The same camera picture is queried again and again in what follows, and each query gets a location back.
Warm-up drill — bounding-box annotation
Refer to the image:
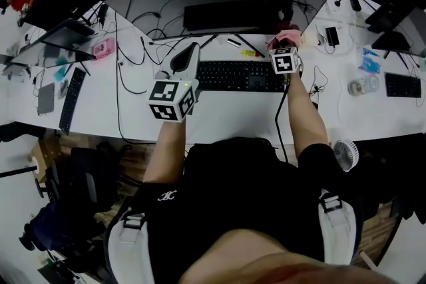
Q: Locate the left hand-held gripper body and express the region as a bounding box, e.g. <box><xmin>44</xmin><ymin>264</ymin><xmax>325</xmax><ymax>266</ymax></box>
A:
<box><xmin>148</xmin><ymin>42</ymin><xmax>201</xmax><ymax>124</ymax></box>

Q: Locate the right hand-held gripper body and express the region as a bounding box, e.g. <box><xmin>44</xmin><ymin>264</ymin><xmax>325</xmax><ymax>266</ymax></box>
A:
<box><xmin>268</xmin><ymin>39</ymin><xmax>304</xmax><ymax>75</ymax></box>

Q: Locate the pink cloth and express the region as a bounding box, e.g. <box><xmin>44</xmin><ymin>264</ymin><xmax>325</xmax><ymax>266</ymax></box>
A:
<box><xmin>267</xmin><ymin>29</ymin><xmax>304</xmax><ymax>51</ymax></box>

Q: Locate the person's right forearm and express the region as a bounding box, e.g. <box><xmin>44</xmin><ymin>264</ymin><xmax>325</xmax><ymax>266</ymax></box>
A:
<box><xmin>285</xmin><ymin>71</ymin><xmax>329</xmax><ymax>162</ymax></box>

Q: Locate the person's left forearm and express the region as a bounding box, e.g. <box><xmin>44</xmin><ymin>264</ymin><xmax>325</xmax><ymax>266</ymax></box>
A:
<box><xmin>142</xmin><ymin>116</ymin><xmax>188</xmax><ymax>184</ymax></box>

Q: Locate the black full-size keyboard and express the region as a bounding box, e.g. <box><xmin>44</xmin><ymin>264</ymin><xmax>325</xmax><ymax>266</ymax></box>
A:
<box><xmin>195</xmin><ymin>60</ymin><xmax>289</xmax><ymax>93</ymax></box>

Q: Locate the black power adapter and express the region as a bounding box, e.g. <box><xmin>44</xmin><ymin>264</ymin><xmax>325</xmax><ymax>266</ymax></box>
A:
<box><xmin>325</xmin><ymin>26</ymin><xmax>341</xmax><ymax>47</ymax></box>

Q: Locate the beige tape roll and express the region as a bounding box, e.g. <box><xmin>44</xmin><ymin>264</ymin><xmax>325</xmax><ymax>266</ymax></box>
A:
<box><xmin>347</xmin><ymin>79</ymin><xmax>366</xmax><ymax>97</ymax></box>

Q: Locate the pink handheld device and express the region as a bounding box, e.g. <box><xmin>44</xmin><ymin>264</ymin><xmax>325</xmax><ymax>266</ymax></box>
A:
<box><xmin>91</xmin><ymin>37</ymin><xmax>116</xmax><ymax>60</ymax></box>

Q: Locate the blue plastic packet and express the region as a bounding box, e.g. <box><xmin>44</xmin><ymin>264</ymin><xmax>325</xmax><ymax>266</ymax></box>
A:
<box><xmin>357</xmin><ymin>47</ymin><xmax>382</xmax><ymax>74</ymax></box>

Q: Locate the clear tape roll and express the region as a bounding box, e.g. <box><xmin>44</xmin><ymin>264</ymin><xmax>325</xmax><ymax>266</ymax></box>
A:
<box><xmin>363</xmin><ymin>74</ymin><xmax>381</xmax><ymax>92</ymax></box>

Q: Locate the black slim keyboard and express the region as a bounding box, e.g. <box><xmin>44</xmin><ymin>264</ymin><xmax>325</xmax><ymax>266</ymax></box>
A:
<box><xmin>58</xmin><ymin>67</ymin><xmax>87</xmax><ymax>136</ymax></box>

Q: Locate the small white desk fan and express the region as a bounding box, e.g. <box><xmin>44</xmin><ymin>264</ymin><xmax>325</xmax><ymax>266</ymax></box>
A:
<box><xmin>332</xmin><ymin>139</ymin><xmax>361</xmax><ymax>174</ymax></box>

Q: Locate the person's black shirt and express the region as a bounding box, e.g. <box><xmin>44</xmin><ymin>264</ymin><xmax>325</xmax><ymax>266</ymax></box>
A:
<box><xmin>131</xmin><ymin>136</ymin><xmax>365</xmax><ymax>284</ymax></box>

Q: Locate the black compact keyboard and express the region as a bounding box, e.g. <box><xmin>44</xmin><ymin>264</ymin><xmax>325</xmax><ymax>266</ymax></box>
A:
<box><xmin>384</xmin><ymin>72</ymin><xmax>423</xmax><ymax>98</ymax></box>

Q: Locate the black office chair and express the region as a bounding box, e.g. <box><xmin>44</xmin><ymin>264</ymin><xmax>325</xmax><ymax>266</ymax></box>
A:
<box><xmin>42</xmin><ymin>142</ymin><xmax>116</xmax><ymax>212</ymax></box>

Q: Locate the grey tablet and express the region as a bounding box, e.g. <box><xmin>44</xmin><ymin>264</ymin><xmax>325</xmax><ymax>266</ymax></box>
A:
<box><xmin>37</xmin><ymin>82</ymin><xmax>56</xmax><ymax>116</ymax></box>

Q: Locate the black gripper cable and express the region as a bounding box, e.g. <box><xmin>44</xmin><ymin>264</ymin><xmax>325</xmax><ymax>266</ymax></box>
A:
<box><xmin>274</xmin><ymin>73</ymin><xmax>290</xmax><ymax>164</ymax></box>

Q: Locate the long black desk cable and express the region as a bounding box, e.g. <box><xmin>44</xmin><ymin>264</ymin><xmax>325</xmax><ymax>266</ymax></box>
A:
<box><xmin>114</xmin><ymin>9</ymin><xmax>158</xmax><ymax>146</ymax></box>

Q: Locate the white left shoulder strap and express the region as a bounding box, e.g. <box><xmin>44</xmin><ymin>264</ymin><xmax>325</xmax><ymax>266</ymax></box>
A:
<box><xmin>103</xmin><ymin>212</ymin><xmax>149</xmax><ymax>284</ymax></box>

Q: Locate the white shoulder strap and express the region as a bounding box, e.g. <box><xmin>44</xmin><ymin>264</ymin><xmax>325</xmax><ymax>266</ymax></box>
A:
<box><xmin>318</xmin><ymin>188</ymin><xmax>357</xmax><ymax>266</ymax></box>
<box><xmin>103</xmin><ymin>212</ymin><xmax>149</xmax><ymax>284</ymax></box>

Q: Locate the white right shoulder strap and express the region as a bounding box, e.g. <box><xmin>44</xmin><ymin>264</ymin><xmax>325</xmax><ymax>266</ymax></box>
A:
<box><xmin>318</xmin><ymin>188</ymin><xmax>357</xmax><ymax>266</ymax></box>

